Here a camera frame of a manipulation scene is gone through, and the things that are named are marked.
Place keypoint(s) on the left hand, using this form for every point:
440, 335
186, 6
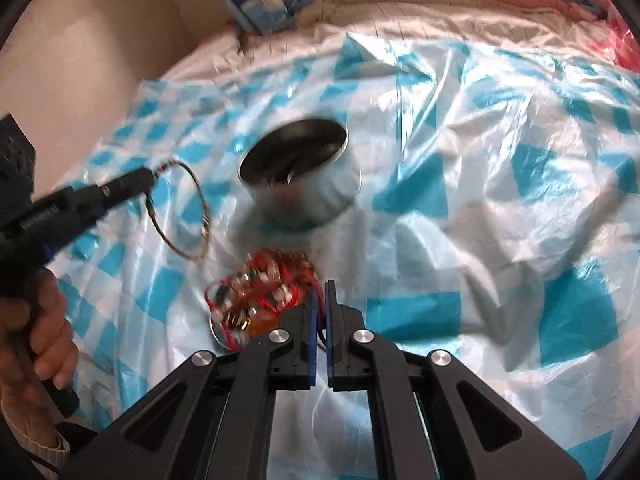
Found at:
36, 345

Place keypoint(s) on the round silver metal tin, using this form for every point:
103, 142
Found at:
302, 174

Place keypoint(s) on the striped beige bed sheet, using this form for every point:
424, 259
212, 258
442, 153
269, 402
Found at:
554, 25

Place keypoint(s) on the red white checkered plastic bag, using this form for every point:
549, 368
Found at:
620, 45

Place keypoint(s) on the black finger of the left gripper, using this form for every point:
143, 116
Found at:
126, 187

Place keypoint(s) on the silver wire hoop bangle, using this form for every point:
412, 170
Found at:
179, 210

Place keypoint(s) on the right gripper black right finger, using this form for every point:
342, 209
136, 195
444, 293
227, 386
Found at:
432, 417

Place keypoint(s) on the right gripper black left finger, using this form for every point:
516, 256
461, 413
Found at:
211, 417

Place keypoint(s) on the blue white checkered plastic sheet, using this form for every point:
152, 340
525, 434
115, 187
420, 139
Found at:
498, 218

